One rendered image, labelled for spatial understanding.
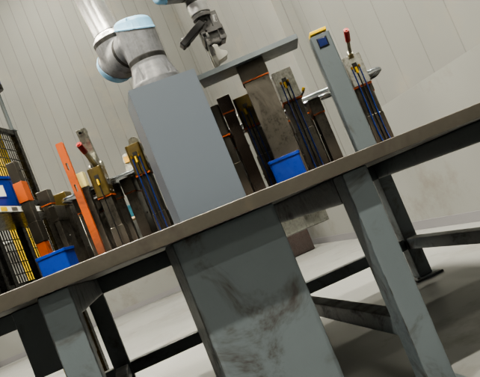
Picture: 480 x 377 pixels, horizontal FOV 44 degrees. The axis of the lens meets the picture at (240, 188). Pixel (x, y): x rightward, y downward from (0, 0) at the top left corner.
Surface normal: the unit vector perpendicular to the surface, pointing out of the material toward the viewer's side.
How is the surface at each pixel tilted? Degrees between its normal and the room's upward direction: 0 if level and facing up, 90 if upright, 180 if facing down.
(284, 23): 90
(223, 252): 90
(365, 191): 90
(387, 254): 90
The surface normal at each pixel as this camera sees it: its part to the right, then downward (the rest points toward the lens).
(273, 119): -0.07, -0.03
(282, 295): 0.18, -0.13
